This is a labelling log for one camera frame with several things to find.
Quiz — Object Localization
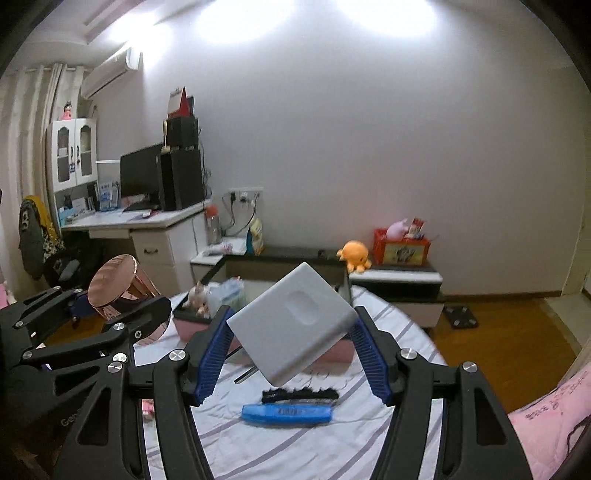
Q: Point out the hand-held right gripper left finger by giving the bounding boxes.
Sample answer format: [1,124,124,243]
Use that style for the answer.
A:
[53,307,238,480]

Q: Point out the blue books on desk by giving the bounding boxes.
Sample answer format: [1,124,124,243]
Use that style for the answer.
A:
[95,180,122,213]

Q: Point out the black desk chair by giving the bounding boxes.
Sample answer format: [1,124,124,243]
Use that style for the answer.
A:
[41,240,105,308]

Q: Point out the pink printed blanket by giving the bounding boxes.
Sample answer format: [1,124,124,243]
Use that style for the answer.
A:
[505,364,591,480]

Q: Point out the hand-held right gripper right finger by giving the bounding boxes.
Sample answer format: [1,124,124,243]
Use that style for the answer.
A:
[353,305,536,480]

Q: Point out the white square box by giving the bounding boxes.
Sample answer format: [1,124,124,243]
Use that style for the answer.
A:
[226,261,358,386]

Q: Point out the orange octopus plush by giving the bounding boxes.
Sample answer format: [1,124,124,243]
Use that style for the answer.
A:
[336,240,372,273]

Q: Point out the rose gold metal can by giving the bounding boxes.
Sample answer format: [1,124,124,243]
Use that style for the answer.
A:
[87,254,162,344]

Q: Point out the beige curtain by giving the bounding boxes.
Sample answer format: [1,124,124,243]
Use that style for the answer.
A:
[0,62,88,287]

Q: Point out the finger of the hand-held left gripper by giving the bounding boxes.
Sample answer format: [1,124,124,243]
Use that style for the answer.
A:
[21,295,174,370]
[0,285,93,352]

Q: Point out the blue oblong case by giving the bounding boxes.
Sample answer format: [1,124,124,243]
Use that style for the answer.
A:
[241,403,334,428]

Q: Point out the pink pig plush toy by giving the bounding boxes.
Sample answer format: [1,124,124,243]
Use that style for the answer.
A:
[182,281,218,319]

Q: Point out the black bathroom scale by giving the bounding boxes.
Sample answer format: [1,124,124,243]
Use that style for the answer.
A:
[443,307,480,330]

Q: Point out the yellow and blue pack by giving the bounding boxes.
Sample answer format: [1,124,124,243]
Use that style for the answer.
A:
[247,217,266,257]

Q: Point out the white door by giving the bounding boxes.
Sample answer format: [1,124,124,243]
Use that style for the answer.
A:
[566,203,591,301]

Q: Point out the black computer tower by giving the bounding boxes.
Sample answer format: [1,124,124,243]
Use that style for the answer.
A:
[159,148,205,212]

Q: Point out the black computer monitor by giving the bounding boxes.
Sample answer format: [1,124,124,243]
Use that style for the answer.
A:
[120,143,164,213]

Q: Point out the white glass door cabinet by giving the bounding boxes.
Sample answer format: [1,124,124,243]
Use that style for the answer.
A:
[45,117,122,222]

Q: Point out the teal tissue pack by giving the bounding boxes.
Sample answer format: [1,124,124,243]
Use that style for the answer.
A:
[208,277,247,315]

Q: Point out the black speaker box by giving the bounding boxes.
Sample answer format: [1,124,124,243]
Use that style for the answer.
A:
[164,115,200,148]

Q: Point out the clear bottle orange cap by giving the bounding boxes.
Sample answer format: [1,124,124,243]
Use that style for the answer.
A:
[204,205,222,245]

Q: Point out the yellow and black garment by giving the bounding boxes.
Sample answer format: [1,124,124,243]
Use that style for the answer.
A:
[19,195,65,280]

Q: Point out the white desk with drawers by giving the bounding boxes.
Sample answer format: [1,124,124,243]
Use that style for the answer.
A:
[60,200,208,296]

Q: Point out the black and white low bench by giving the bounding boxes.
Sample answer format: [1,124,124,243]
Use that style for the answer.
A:
[346,261,446,330]

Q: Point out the white wall socket strip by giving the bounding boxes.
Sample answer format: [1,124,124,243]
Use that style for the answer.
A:
[228,187,265,206]

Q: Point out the pink storage box black rim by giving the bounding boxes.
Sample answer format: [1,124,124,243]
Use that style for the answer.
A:
[172,249,355,365]

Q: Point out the white side table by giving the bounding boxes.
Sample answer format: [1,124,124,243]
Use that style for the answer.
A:
[190,235,250,289]

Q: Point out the black comb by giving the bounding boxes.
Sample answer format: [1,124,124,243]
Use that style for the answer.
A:
[261,387,340,407]

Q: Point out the black power cable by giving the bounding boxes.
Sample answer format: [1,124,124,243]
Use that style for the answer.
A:
[222,191,259,236]

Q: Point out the red plastic crate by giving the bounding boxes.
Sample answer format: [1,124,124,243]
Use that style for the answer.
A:
[373,227,432,266]

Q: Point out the red and white folders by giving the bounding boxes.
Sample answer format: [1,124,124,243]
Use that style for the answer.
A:
[167,86,195,118]

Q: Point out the white air conditioner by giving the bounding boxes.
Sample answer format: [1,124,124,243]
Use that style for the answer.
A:
[79,46,143,99]

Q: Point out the striped white bedsheet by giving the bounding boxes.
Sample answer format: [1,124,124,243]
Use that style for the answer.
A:
[131,284,451,480]

